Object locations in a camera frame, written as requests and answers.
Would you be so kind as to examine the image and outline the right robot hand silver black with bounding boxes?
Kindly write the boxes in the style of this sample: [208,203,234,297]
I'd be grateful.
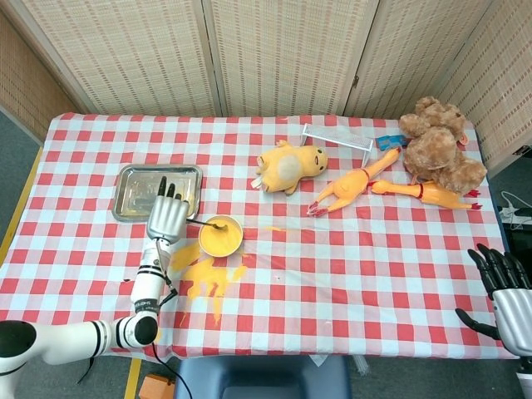
[455,243,532,357]

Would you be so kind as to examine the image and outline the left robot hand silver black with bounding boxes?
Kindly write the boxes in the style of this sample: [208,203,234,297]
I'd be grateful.
[145,175,190,244]

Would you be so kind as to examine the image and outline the black spoon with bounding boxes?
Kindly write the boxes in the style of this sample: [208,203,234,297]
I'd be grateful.
[186,218,228,232]

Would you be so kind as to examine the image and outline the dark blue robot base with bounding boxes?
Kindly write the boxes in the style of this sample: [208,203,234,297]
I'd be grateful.
[173,355,352,399]

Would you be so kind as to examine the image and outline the silver metal tray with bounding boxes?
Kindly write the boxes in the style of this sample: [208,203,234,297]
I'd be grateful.
[111,164,204,224]

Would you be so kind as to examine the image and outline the off-white bowl yellow powder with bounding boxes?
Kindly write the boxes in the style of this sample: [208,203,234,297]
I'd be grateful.
[198,214,244,258]

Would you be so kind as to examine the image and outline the spilled yellow powder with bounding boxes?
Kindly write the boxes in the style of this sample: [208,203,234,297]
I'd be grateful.
[151,225,292,345]

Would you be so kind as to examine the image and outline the black box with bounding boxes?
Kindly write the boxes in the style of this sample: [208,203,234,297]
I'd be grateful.
[500,222,532,275]

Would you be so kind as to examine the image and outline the yellow plush toy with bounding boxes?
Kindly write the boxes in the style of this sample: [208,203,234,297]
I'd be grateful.
[254,140,328,196]

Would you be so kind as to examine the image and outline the yellow rubber chicken toy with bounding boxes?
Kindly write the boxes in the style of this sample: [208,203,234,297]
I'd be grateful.
[369,179,483,211]
[306,145,403,218]

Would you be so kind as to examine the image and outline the woven folding screen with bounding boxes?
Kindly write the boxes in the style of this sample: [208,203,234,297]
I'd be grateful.
[0,0,532,175]

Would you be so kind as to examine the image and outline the orange box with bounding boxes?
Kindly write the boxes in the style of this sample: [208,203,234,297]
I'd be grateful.
[139,372,178,399]

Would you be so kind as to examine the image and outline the red white checkered tablecloth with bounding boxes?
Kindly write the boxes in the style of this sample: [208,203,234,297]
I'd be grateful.
[0,111,520,361]

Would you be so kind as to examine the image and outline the white clear plastic rack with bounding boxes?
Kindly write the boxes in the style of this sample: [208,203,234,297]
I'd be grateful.
[302,122,375,167]

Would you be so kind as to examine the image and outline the brown teddy bear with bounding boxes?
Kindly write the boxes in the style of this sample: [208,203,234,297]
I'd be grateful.
[398,96,488,196]

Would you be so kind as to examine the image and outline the small blue toy car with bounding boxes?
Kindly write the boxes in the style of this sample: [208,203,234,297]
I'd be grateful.
[376,134,406,150]

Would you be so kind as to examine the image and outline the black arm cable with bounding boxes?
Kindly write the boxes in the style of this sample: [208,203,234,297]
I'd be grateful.
[150,240,186,388]

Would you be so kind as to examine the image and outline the white cables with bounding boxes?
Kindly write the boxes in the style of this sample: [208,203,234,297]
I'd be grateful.
[497,190,532,229]

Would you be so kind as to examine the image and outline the black strap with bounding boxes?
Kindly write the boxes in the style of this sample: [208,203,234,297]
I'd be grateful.
[77,356,96,384]

